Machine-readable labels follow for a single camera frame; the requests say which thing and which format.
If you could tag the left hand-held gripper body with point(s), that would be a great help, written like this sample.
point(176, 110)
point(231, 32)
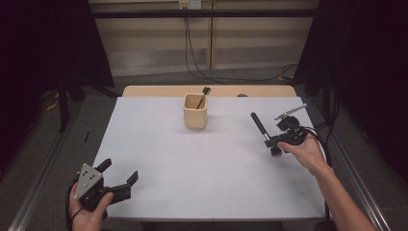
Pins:
point(88, 181)

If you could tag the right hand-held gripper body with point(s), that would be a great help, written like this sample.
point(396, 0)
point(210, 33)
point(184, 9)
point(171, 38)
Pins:
point(293, 133)

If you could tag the thick black makeup brush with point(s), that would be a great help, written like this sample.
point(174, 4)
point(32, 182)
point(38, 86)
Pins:
point(258, 123)

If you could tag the beige square cup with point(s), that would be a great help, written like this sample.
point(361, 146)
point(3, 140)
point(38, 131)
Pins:
point(195, 118)

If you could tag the thin black makeup brush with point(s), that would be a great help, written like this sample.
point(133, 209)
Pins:
point(205, 93)

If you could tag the person's right hand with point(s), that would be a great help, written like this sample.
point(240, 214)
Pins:
point(308, 154)

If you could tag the person's left hand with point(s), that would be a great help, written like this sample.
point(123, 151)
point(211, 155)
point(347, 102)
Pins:
point(85, 221)

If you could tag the small black stick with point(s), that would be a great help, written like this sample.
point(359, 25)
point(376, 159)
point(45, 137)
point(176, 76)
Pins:
point(86, 137)

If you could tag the dark round table grommet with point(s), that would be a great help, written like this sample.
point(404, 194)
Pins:
point(242, 95)

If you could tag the black metal stand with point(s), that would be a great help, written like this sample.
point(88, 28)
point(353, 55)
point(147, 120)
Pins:
point(63, 106)

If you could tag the white table mat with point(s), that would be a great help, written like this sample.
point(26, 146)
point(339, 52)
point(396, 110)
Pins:
point(208, 179)

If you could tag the wooden table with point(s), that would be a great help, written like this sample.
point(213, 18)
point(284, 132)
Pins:
point(160, 91)

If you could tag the dark curtain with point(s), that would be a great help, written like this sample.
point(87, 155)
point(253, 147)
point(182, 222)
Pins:
point(41, 48)
point(369, 64)

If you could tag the black horizontal bar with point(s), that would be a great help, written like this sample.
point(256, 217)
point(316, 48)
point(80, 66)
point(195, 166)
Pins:
point(144, 13)

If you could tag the metal floor rail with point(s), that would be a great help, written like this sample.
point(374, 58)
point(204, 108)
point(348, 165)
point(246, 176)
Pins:
point(38, 189)
point(369, 199)

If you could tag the white wall outlet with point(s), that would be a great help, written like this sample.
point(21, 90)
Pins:
point(190, 4)

